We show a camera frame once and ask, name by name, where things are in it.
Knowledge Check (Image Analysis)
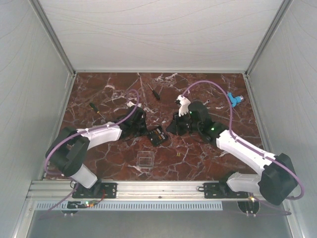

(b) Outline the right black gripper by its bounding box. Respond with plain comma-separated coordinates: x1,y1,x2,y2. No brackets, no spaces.
165,110,200,137

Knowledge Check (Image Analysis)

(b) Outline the black fuse box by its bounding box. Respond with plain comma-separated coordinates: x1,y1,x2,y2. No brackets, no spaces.
147,125,168,146

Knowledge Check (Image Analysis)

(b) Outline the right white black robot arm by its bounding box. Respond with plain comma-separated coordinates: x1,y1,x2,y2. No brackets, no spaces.
166,96,299,205

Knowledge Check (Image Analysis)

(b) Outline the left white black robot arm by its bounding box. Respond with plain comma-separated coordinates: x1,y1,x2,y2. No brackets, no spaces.
46,104,147,197

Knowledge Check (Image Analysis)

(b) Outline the clear plastic fuse box cover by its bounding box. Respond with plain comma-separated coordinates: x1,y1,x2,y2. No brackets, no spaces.
137,151,155,169

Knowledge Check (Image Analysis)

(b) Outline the small black screwdriver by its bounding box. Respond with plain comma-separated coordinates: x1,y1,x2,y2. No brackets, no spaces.
148,84,160,100

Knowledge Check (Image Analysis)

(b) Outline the yellow black screwdriver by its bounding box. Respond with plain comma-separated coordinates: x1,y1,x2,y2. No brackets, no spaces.
89,102,106,121

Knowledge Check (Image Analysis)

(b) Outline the blue plastic fitting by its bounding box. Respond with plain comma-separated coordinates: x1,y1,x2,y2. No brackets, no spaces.
227,92,244,108

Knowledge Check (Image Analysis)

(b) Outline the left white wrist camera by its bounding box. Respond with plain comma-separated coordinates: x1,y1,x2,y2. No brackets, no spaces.
126,101,143,109

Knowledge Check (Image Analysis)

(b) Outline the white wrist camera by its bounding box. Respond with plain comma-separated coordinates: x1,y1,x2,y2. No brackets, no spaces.
126,101,143,109
175,95,191,117

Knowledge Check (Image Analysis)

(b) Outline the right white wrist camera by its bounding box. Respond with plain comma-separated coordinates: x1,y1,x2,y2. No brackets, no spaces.
175,95,191,117

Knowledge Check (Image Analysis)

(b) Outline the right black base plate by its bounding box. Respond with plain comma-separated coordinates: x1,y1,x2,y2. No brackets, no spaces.
197,182,249,199

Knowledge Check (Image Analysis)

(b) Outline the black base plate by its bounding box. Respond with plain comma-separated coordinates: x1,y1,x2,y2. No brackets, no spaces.
197,182,249,199
72,182,117,199

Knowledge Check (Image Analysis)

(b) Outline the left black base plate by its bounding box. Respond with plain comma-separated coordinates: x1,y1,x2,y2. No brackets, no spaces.
72,182,117,199

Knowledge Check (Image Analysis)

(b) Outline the grey slotted cable duct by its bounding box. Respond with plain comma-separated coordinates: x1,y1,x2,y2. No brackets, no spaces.
34,200,223,211

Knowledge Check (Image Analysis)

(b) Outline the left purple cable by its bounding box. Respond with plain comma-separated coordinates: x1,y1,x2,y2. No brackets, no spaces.
37,89,141,221

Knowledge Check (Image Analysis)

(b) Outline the purple cable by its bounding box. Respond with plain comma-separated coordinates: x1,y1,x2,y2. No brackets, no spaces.
182,79,307,216
37,89,141,221

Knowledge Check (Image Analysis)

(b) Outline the aluminium mounting rail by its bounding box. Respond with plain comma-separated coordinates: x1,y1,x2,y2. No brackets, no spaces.
27,180,295,200

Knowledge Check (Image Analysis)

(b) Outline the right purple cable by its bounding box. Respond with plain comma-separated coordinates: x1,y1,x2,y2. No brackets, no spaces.
182,79,307,216

